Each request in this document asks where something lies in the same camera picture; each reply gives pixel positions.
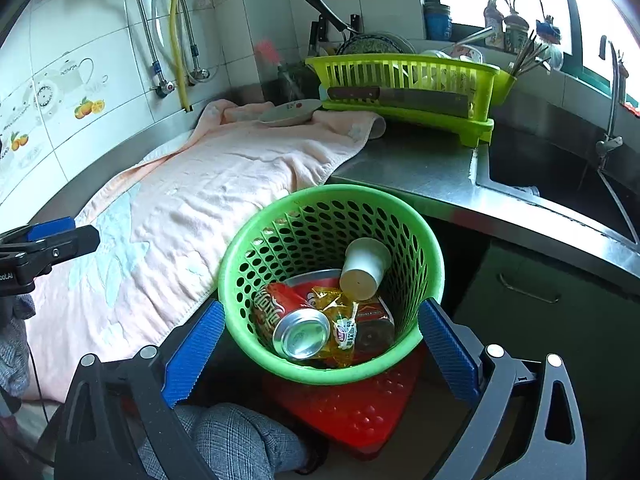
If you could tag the large red tube can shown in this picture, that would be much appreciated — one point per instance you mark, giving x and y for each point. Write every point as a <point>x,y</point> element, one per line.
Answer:
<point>375,315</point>

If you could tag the dark utensil holder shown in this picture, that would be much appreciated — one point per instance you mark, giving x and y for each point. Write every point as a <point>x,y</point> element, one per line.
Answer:
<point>297,82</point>

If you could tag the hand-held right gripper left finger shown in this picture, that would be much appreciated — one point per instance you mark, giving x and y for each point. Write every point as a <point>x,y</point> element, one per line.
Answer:
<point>195,355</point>

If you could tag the yellow snack wrapper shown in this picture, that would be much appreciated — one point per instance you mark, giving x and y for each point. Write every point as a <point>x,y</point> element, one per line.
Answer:
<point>330,305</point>

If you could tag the metal sink faucet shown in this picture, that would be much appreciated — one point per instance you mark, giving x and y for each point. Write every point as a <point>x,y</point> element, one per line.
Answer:
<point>614,85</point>

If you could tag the patterned ceramic plate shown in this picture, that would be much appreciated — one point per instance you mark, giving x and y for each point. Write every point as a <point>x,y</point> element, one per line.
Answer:
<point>380,40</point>

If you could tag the metal angle valve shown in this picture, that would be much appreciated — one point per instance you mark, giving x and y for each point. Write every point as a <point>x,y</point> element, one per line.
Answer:
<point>200,76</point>
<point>165,87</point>

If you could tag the crushed red drink can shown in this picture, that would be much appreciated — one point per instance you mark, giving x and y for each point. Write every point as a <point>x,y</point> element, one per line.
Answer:
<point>265,310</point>

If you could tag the green plastic wastebasket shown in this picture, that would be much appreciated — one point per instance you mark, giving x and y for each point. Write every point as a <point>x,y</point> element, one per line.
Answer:
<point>325,192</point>

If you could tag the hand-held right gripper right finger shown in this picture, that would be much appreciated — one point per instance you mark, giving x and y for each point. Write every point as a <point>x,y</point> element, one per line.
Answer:
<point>447,350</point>

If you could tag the white patterned bowl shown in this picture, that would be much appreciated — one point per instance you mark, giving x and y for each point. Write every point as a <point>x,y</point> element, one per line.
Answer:
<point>467,52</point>

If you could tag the metal ladle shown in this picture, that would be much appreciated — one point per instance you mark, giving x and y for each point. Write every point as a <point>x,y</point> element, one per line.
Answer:
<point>480,35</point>

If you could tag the stainless steel sink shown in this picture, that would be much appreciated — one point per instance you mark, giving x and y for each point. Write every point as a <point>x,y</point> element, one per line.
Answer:
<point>550,170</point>

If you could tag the bundle of chopsticks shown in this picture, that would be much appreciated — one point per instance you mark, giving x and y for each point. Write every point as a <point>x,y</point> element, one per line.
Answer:
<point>525,55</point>

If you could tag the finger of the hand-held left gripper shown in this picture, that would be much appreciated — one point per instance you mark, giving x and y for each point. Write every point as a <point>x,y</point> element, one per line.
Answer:
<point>50,227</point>
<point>70,244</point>

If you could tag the green plastic dish rack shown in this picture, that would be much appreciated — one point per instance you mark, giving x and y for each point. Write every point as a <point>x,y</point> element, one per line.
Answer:
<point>480,132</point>

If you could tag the shallow ceramic plate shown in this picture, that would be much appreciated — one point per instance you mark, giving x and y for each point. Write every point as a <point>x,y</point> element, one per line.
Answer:
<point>290,112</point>

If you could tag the pink spatula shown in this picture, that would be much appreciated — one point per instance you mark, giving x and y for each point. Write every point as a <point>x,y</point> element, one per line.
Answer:
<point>267,52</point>

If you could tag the brown sprouting plant jar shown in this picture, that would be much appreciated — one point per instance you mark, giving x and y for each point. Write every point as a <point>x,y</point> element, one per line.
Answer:
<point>514,30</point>
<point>492,15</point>

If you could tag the blue sprouting plant jar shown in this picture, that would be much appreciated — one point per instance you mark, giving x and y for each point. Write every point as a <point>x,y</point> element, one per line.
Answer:
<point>550,35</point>

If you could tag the pink towel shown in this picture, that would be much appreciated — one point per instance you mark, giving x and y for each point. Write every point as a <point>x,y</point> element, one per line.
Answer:
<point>210,185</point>

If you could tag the red plastic stool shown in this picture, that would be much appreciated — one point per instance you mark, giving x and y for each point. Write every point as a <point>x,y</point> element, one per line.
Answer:
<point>350,410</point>

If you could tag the grey plaid trousers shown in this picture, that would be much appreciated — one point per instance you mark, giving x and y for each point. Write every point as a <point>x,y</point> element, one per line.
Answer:
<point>240,440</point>

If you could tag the dark base cabinet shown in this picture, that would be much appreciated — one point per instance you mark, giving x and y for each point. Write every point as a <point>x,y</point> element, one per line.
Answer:
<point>575,360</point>

